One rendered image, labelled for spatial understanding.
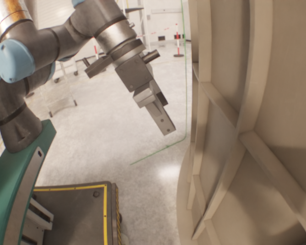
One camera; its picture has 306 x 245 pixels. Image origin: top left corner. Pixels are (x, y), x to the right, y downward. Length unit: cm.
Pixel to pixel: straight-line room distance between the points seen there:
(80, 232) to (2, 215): 41
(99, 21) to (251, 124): 30
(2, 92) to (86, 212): 56
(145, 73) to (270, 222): 32
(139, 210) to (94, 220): 39
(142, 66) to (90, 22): 13
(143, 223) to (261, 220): 77
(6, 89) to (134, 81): 34
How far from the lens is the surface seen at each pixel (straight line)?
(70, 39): 34
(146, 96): 23
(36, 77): 51
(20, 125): 47
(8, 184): 42
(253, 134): 24
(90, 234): 69
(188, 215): 96
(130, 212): 102
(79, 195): 80
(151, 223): 97
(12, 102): 46
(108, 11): 30
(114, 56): 29
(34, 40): 29
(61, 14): 762
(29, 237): 76
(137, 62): 25
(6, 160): 51
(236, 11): 26
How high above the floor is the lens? 93
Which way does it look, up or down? 36 degrees down
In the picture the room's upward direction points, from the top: 8 degrees counter-clockwise
